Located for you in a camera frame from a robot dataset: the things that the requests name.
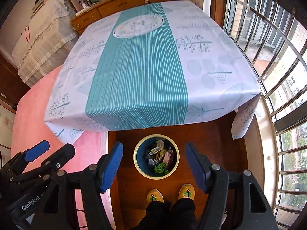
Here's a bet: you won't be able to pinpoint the green wrapper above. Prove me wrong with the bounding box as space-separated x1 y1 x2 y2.
154 163 169 176

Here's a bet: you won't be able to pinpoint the white small carton box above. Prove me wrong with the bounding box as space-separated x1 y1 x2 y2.
149 140 164 156

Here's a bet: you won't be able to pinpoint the pink snack box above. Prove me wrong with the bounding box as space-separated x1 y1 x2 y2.
163 150 174 165

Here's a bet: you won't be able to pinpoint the black gold wrapper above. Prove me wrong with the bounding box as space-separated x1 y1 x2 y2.
145 156 159 170

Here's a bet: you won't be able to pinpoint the dark blue trash bin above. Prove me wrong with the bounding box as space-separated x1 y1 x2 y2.
133 134 180 180

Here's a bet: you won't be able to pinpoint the pink bed cover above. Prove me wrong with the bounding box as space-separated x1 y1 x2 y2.
11 67 114 173

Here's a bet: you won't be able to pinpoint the right yellow slipper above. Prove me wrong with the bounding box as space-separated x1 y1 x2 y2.
178 183 195 200

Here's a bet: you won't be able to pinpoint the yellow slipper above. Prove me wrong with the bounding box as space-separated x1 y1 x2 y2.
178 183 195 200
146 188 164 203

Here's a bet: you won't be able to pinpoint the black trouser legs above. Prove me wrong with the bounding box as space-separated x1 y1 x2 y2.
132 198 198 229

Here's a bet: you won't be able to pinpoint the brown wooden door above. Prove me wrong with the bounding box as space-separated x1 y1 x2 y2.
0 55 30 106

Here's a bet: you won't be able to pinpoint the left yellow slipper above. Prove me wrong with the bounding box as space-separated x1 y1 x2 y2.
146 188 164 203

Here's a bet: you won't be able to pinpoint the lace covered piano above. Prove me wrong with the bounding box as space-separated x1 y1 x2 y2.
12 0 78 87

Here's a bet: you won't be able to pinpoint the teal white patterned tablecloth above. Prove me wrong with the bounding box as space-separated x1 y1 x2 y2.
44 1 261 143

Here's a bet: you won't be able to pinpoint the wooden desk with drawers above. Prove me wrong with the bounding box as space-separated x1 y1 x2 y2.
71 0 181 34

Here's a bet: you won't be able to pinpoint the metal window grille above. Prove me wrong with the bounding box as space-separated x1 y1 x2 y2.
223 0 306 229

